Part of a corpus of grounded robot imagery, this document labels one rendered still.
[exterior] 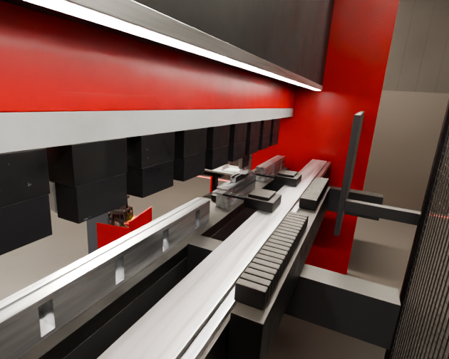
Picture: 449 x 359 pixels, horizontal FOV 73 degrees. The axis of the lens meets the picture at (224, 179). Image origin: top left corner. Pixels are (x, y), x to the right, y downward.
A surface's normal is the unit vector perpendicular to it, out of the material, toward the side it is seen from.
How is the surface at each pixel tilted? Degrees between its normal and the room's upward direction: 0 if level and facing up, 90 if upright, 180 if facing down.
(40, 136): 90
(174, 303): 0
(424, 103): 90
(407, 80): 90
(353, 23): 90
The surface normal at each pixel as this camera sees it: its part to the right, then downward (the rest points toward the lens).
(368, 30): -0.42, 0.21
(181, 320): 0.07, -0.96
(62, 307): 0.91, 0.17
